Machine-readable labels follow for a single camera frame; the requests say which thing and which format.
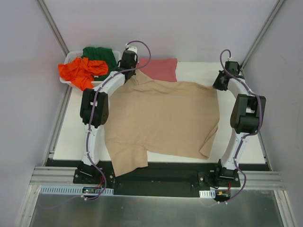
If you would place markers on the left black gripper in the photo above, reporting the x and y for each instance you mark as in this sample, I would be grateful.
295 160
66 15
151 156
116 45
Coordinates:
129 74

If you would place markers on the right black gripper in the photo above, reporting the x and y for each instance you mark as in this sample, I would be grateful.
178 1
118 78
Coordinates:
219 82

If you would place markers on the beige t shirt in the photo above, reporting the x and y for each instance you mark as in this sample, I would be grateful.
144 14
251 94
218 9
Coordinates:
170 118

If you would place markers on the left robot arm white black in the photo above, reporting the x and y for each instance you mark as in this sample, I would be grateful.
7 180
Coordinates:
94 112

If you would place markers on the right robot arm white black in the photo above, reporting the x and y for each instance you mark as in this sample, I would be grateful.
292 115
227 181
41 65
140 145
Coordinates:
246 121

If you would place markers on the pink folded t shirt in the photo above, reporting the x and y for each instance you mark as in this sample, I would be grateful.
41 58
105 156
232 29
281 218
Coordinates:
161 69

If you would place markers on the orange t shirt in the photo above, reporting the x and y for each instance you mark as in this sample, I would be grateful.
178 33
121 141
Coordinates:
81 72

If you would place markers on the white plastic basket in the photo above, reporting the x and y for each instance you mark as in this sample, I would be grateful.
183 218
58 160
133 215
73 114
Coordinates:
101 54

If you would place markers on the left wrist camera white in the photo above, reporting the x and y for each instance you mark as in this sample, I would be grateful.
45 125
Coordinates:
131 48

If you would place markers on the left aluminium frame post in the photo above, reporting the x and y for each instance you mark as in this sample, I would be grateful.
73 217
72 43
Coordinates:
52 24

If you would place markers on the aluminium frame post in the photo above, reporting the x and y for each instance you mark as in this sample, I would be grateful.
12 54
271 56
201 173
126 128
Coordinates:
52 24
263 31

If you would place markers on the right aluminium frame post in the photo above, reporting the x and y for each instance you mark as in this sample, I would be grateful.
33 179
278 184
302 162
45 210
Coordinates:
263 31

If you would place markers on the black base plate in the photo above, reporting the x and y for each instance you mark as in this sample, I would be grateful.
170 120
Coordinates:
157 179

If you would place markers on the right white cable duct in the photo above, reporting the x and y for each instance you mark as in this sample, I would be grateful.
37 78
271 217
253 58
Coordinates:
207 194

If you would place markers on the white cable duct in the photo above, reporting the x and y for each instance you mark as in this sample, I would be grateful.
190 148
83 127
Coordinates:
207 194
75 190

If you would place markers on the left white cable duct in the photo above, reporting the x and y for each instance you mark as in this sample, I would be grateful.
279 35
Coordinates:
75 190

